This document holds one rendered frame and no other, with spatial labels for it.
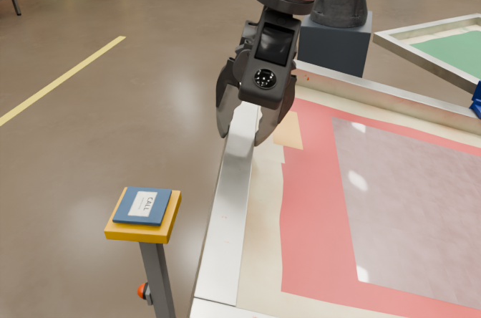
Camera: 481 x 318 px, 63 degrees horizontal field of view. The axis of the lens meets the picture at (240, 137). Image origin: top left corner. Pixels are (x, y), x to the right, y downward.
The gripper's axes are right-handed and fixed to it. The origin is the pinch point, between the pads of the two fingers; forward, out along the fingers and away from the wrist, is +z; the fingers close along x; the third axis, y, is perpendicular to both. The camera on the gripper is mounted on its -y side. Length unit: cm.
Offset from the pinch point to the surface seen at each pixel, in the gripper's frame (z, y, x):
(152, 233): 32.4, 5.7, 10.3
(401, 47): 12, 97, -55
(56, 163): 152, 133, 93
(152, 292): 60, 10, 8
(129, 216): 32.0, 8.1, 15.7
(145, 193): 31.6, 14.8, 14.5
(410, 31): 11, 115, -63
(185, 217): 130, 96, 6
